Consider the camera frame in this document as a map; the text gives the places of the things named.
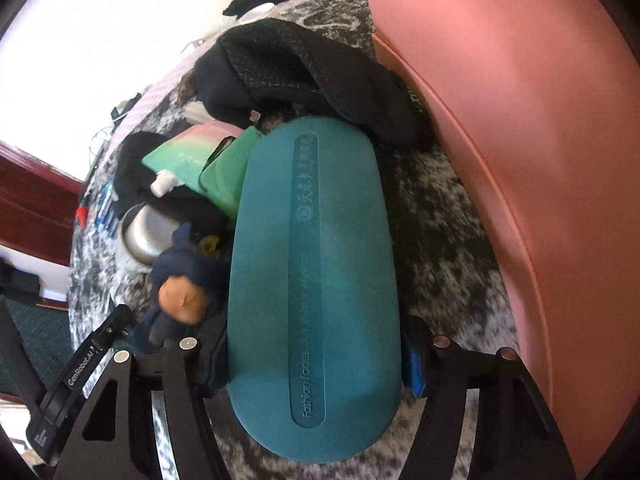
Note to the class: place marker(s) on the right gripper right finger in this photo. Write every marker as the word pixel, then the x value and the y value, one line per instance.
pixel 516 436

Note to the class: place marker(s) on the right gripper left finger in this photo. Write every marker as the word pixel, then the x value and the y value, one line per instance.
pixel 114 435

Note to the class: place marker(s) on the teal glasses case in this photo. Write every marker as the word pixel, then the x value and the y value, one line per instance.
pixel 313 316

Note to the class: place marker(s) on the white plastic jar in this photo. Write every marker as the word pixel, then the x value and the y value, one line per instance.
pixel 146 233

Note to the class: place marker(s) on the blue figurine toy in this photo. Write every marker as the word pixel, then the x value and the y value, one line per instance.
pixel 190 280

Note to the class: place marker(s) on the small red cone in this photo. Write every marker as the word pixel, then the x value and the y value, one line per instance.
pixel 81 216

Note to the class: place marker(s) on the blue battery pack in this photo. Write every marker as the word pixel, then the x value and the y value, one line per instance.
pixel 106 218

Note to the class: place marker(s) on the black nike sock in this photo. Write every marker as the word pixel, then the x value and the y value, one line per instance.
pixel 132 179

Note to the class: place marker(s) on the green pink pouch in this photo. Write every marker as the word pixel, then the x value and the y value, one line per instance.
pixel 180 160

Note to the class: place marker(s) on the pink cardboard box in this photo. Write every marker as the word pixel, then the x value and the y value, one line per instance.
pixel 536 103

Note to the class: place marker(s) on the black mesh garment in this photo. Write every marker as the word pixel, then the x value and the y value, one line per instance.
pixel 269 64

